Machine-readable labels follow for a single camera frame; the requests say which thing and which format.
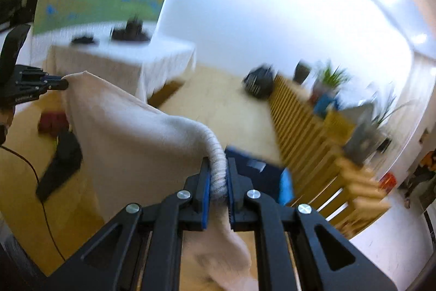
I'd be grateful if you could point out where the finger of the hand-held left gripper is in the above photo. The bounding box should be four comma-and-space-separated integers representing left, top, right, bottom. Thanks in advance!
20, 80, 69, 96
20, 66, 69, 84

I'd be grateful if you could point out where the white cloth at table edge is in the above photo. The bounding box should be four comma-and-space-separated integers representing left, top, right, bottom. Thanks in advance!
46, 27, 197, 101

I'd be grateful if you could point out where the dark red floor object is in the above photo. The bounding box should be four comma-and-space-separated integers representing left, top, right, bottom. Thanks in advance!
37, 112, 69, 135

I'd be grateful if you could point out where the large black device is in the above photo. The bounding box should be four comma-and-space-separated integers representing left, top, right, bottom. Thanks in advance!
111, 16, 151, 43

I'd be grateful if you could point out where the small black device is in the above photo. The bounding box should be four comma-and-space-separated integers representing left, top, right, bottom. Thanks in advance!
71, 35, 99, 45

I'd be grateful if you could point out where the black drawstring bag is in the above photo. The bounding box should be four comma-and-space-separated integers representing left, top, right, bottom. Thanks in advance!
243, 64, 275, 99

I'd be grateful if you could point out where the red vase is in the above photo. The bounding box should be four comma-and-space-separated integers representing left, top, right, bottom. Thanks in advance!
308, 84, 327, 105

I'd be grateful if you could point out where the wooden slat fence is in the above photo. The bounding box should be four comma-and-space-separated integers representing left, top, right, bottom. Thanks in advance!
269, 74, 392, 238

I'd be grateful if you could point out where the dark plant pot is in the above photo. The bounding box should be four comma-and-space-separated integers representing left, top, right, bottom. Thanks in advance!
293, 60, 311, 85

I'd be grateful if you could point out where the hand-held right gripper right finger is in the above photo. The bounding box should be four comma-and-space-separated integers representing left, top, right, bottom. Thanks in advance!
226, 157, 399, 291

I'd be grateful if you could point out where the green leafy plant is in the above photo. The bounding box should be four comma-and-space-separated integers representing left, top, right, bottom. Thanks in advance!
315, 61, 352, 88

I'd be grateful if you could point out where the black cable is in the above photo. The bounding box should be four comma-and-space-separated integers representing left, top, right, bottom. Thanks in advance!
0, 146, 66, 262

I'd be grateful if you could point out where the black floor object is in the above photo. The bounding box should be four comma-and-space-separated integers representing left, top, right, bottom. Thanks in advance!
36, 132, 84, 203

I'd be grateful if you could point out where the yellow basket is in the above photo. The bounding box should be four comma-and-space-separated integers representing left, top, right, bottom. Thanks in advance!
323, 107, 359, 142

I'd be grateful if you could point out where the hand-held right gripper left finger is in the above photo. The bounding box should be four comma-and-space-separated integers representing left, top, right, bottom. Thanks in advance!
44, 157, 210, 291

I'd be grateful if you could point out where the light blue folded garment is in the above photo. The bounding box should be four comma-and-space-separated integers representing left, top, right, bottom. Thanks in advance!
278, 168, 295, 207

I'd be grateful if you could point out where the thin-leaved plant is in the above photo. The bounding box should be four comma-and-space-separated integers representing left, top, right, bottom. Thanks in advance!
372, 83, 413, 128

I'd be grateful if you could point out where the white knit cardigan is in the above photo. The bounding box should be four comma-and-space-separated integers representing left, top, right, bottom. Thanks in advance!
61, 71, 253, 291

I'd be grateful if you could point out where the navy folded garment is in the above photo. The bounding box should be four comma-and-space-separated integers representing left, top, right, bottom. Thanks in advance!
225, 147, 284, 207

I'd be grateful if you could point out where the teal plant pot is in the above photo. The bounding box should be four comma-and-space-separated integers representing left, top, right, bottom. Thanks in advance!
315, 95, 341, 118

